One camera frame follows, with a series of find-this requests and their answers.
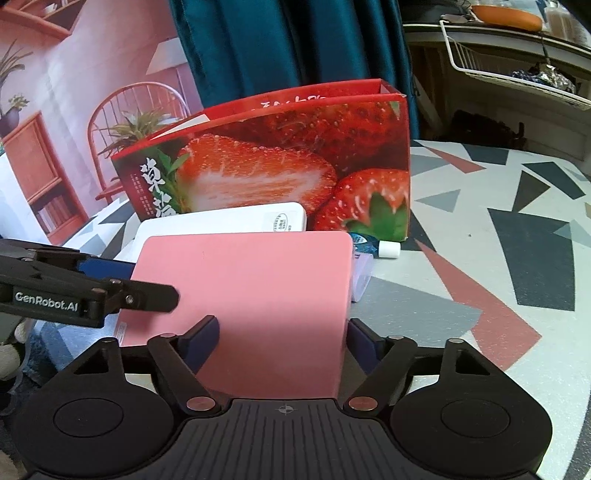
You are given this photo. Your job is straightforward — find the red strawberry print box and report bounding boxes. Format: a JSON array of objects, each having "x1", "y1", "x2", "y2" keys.
[{"x1": 111, "y1": 78, "x2": 413, "y2": 243}]

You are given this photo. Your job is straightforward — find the grey shelf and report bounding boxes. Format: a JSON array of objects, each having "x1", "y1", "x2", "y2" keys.
[{"x1": 403, "y1": 21, "x2": 591, "y2": 63}]

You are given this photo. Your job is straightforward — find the pink box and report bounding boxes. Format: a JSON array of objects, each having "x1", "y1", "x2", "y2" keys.
[{"x1": 115, "y1": 231, "x2": 355, "y2": 400}]

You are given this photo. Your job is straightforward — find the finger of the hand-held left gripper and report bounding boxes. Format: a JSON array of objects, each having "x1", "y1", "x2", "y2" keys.
[
  {"x1": 0, "y1": 239, "x2": 137, "y2": 280},
  {"x1": 95, "y1": 277, "x2": 181, "y2": 319}
]

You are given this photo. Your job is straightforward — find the lavender bottle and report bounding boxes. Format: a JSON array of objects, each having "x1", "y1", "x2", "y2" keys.
[{"x1": 348, "y1": 251, "x2": 374, "y2": 303}]

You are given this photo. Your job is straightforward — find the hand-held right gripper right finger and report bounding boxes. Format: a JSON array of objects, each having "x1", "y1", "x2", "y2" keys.
[{"x1": 346, "y1": 318, "x2": 504, "y2": 414}]

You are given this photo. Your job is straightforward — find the white plush toy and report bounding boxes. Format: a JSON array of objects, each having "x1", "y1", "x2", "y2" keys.
[{"x1": 0, "y1": 318, "x2": 38, "y2": 384}]

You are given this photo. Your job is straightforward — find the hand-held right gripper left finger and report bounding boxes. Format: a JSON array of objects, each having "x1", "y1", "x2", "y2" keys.
[{"x1": 69, "y1": 315, "x2": 221, "y2": 414}]

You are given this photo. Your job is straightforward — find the white wire basket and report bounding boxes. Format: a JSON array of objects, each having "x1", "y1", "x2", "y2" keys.
[{"x1": 438, "y1": 18, "x2": 591, "y2": 112}]

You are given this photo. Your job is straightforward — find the teal curtain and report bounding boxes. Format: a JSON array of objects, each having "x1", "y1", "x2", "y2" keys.
[{"x1": 168, "y1": 0, "x2": 421, "y2": 139}]

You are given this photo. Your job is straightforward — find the crumpled foil wrapper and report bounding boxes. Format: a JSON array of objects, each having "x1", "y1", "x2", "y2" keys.
[{"x1": 510, "y1": 64, "x2": 578, "y2": 95}]

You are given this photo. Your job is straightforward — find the small blue white-capped tube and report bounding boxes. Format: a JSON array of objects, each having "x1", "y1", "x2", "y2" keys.
[{"x1": 348, "y1": 231, "x2": 402, "y2": 259}]

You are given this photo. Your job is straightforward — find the pink room wall poster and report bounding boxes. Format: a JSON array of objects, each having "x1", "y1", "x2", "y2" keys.
[{"x1": 0, "y1": 0, "x2": 206, "y2": 247}]

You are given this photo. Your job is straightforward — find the white box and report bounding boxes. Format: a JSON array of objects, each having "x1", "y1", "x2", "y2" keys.
[{"x1": 113, "y1": 202, "x2": 308, "y2": 278}]

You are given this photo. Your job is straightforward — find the orange tray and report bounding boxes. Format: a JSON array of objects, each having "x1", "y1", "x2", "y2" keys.
[{"x1": 471, "y1": 4, "x2": 544, "y2": 33}]

